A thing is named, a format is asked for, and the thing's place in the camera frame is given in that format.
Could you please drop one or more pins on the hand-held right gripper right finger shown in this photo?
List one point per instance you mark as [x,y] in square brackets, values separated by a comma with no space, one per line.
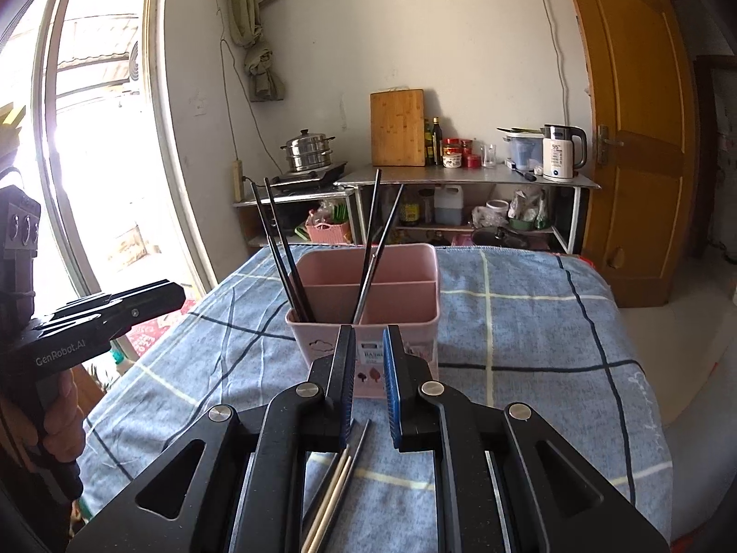
[393,391]

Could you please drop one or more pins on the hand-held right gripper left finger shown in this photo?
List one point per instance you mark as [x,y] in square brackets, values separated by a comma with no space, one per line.
[347,409]

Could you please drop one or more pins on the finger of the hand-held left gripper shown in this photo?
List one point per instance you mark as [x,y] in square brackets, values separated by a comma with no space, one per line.
[144,299]
[86,301]

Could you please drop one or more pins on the bundle of dark chopsticks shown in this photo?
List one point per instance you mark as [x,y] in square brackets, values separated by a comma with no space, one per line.
[361,438]

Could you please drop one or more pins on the pink plastic utensil basket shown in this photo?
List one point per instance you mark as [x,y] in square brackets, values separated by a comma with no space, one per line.
[403,299]

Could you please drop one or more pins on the light wooden chopstick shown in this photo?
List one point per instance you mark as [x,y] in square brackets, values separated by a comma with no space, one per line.
[335,501]
[325,501]

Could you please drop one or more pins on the black chopstick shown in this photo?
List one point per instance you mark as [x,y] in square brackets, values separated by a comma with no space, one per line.
[287,242]
[370,213]
[392,213]
[274,242]

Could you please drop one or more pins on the person's left hand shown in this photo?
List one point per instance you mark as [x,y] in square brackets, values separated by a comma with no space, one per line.
[63,415]

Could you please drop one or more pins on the large window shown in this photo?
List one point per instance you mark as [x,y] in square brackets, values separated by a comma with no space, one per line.
[115,184]

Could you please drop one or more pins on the small side table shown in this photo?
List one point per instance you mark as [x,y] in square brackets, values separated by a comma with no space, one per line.
[253,213]

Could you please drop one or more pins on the beige power strip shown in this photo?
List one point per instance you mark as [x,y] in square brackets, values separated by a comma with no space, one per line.
[236,181]

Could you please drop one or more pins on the blue checked blanket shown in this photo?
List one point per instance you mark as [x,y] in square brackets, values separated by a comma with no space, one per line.
[547,357]

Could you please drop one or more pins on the small pink storage basket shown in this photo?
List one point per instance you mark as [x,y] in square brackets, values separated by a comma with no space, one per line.
[328,230]

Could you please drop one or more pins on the dark glass bottle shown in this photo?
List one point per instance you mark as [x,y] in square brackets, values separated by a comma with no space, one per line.
[410,210]

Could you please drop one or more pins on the black wok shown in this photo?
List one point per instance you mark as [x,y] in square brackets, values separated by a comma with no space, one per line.
[498,237]

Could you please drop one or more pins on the white plastic jug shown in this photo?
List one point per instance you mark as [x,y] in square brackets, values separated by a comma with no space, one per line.
[448,207]

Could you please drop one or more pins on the white ceramic bowl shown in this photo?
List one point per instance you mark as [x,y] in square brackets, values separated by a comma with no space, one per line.
[497,212]

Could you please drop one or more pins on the black induction cooker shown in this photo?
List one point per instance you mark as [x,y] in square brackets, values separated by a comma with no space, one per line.
[322,173]

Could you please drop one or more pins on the stainless steel steamer pot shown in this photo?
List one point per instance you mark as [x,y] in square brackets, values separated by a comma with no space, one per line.
[308,152]

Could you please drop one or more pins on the steel shelf table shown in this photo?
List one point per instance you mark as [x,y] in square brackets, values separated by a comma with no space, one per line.
[460,174]

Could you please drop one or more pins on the plastic bag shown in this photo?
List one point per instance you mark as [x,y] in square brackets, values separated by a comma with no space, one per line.
[527,207]

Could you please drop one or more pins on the outdoor fan unit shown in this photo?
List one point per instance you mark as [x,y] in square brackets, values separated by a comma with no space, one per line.
[135,63]

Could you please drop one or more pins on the red lidded jar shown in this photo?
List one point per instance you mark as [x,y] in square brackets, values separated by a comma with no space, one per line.
[452,155]

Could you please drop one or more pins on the cooking oil bottle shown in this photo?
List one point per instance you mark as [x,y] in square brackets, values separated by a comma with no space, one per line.
[428,147]

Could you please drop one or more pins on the dark sauce bottle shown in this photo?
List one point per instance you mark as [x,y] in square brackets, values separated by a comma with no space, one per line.
[436,144]

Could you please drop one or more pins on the clear drinking glass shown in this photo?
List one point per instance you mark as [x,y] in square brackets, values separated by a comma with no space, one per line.
[489,156]

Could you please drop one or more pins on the hanging beige cloth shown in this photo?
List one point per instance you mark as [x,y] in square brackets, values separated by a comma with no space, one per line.
[262,69]

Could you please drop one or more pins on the bamboo cutting board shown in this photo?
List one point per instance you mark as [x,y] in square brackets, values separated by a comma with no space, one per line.
[397,127]

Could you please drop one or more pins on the blue and white container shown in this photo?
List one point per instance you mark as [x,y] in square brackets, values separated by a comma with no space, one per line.
[524,152]

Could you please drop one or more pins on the white electric kettle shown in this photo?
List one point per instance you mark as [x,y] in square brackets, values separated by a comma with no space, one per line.
[555,155]

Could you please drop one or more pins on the brown wooden door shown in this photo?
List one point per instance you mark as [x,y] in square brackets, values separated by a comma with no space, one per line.
[639,184]

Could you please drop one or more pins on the white wall switch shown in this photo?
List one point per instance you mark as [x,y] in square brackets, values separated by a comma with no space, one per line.
[200,106]

